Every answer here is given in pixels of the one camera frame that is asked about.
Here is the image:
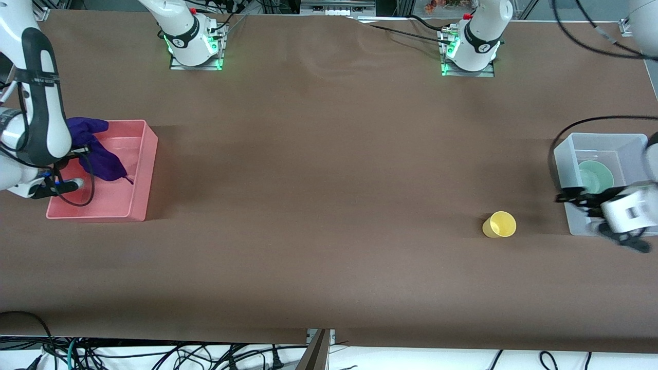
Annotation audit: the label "green bowl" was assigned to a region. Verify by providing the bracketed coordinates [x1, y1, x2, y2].
[578, 160, 615, 195]

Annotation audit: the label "pink plastic bin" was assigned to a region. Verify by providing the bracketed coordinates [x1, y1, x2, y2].
[46, 120, 159, 223]

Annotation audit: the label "metal table leg bracket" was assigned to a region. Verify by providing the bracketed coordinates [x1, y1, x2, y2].
[297, 329, 336, 370]

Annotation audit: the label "translucent plastic bin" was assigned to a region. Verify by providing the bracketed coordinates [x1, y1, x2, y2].
[554, 133, 651, 237]

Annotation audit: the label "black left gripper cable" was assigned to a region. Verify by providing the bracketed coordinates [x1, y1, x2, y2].
[549, 115, 658, 197]

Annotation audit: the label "orange background items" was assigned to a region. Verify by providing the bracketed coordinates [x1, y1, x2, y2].
[424, 0, 464, 13]

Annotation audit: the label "black floor cable loop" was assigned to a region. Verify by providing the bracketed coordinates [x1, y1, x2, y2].
[0, 310, 55, 370]

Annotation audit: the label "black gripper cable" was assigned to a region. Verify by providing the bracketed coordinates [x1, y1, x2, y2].
[56, 152, 97, 208]
[549, 115, 658, 197]

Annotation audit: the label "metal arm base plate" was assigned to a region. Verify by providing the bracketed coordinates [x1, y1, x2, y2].
[441, 28, 496, 78]
[169, 23, 225, 71]

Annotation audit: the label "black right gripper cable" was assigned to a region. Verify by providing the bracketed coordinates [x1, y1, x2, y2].
[56, 152, 97, 208]

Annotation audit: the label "black cable on table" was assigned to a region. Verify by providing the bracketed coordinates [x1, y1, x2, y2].
[408, 14, 449, 33]
[354, 17, 452, 46]

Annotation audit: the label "white power strip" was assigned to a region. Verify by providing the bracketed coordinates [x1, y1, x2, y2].
[300, 0, 376, 16]

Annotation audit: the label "brown table cover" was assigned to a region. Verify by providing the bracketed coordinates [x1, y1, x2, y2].
[0, 9, 658, 355]

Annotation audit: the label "purple cloth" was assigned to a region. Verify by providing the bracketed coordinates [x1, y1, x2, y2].
[66, 117, 135, 184]

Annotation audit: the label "black overhead arm cable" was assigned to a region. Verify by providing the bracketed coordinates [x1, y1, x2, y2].
[552, 0, 658, 60]
[574, 0, 642, 54]

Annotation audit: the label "yellow cup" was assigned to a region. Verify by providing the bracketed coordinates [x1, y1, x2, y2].
[482, 211, 517, 239]

